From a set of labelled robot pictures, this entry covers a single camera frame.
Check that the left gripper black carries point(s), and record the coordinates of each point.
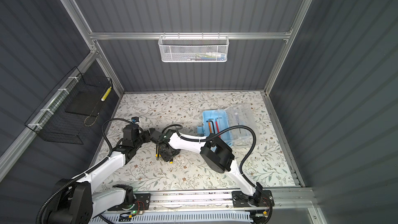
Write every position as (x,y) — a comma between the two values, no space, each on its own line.
(147,138)

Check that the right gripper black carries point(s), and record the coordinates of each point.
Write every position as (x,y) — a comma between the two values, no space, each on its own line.
(166,158)

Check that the yellow black utility knife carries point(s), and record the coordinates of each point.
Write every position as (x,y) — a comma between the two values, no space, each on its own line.
(158,155)

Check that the black hex key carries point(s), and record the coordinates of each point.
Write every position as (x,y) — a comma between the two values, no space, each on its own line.
(213,124)

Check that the light blue plastic tool box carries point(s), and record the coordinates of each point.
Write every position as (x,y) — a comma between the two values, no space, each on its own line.
(240,114)

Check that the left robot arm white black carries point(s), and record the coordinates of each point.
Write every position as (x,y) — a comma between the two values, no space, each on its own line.
(74,201)

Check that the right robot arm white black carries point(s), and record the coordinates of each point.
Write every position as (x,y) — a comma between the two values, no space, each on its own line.
(218,155)

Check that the yellow marker in black basket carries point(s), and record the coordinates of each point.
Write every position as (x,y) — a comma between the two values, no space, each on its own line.
(106,94)

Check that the floral table mat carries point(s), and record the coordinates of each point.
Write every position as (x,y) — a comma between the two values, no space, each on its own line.
(266,165)

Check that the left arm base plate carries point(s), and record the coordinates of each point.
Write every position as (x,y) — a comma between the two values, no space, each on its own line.
(141,203)

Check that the black wire mesh basket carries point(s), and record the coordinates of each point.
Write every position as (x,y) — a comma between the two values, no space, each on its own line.
(69,116)

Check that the white wire mesh basket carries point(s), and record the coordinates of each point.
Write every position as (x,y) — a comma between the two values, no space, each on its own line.
(202,50)

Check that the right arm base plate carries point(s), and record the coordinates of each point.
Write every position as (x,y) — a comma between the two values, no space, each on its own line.
(262,198)

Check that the white slotted cable duct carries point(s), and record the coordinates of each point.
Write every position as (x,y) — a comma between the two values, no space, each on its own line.
(218,217)

